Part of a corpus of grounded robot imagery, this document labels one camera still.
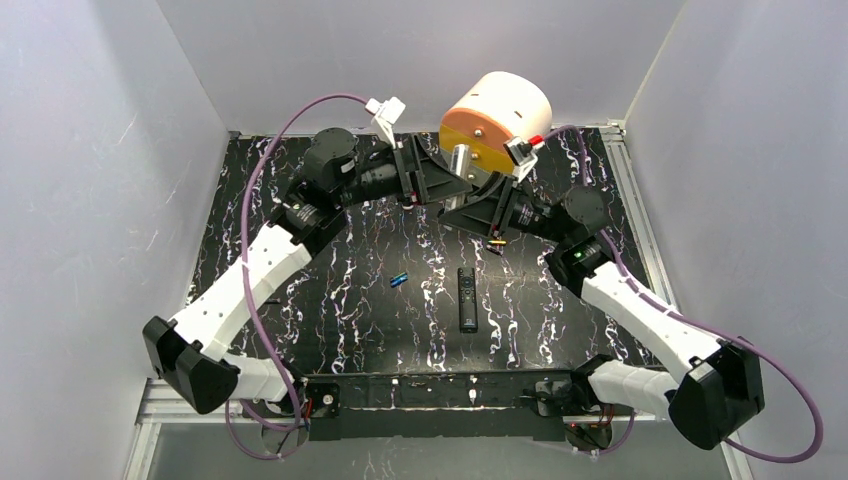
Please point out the black tv remote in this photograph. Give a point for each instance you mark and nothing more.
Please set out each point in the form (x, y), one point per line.
(467, 300)

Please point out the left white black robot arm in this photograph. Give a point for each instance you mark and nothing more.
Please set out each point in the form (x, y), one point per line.
(190, 349)

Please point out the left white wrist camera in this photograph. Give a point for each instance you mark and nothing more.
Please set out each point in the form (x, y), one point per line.
(384, 116)

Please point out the white air conditioner remote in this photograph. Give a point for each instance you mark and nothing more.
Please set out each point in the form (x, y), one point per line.
(460, 161)

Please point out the round three-drawer storage box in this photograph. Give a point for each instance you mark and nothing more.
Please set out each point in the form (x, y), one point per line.
(496, 109)

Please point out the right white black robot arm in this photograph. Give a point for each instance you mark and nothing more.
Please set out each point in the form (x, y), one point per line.
(708, 387)

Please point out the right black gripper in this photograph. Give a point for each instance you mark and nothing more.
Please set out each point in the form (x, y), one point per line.
(499, 211)

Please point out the blue battery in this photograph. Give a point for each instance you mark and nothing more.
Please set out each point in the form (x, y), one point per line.
(398, 280)

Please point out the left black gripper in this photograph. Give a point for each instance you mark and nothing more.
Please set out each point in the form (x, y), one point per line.
(406, 171)

